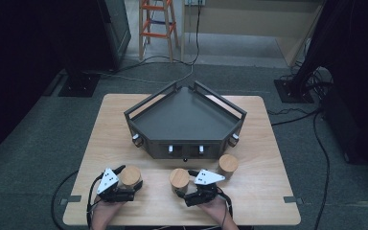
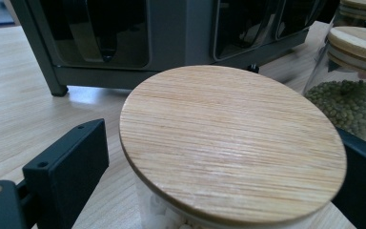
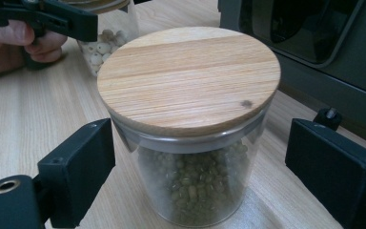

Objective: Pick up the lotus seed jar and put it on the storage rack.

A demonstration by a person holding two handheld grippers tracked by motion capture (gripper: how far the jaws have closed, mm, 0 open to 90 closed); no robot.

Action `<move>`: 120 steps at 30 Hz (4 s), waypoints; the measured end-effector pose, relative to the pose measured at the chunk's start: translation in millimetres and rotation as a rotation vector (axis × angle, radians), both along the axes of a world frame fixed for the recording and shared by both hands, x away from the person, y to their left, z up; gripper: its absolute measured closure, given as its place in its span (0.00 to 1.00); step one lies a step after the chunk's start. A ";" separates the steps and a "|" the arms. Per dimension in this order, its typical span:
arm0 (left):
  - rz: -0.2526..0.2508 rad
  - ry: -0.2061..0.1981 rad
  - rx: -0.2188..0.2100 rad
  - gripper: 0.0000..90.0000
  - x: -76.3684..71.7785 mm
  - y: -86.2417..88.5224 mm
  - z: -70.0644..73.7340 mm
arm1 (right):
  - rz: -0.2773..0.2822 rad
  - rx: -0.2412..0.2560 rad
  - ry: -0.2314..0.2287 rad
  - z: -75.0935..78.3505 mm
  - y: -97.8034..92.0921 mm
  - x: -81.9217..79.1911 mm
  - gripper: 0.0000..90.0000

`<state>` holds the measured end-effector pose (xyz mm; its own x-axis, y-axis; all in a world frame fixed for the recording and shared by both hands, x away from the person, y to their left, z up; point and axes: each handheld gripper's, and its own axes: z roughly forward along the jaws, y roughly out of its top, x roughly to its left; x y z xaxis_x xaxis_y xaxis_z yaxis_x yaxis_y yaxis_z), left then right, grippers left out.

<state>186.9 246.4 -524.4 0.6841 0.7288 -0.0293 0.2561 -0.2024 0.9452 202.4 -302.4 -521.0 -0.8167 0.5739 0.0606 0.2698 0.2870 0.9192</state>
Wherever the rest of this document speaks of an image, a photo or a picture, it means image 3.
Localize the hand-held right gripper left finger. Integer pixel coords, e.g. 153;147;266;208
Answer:
37;117;116;229

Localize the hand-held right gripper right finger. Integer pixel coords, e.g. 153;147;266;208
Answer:
284;117;366;229

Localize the glass jar of white seeds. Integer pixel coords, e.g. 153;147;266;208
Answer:
75;0;141;77

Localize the glass jar of green beans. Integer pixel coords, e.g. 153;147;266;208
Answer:
109;94;270;228

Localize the round wooden jar lid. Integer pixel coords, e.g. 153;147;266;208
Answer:
96;26;281;138

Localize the grey grain dispenser cabinet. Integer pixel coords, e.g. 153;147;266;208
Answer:
217;0;366;151

